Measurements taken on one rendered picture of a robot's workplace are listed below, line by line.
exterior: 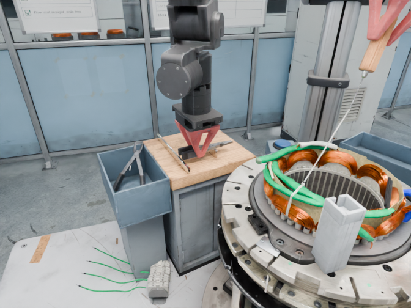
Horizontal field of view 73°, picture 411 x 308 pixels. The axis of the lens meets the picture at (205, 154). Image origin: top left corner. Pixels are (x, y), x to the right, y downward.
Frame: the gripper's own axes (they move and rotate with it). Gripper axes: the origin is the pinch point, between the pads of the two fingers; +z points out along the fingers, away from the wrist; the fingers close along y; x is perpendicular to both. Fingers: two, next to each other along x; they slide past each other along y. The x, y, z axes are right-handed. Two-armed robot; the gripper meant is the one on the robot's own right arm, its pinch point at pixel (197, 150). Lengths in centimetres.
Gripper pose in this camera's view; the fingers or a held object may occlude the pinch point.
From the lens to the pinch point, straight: 59.0
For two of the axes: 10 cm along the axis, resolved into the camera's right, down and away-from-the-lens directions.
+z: 0.0, 8.6, 5.0
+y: 4.8, 4.4, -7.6
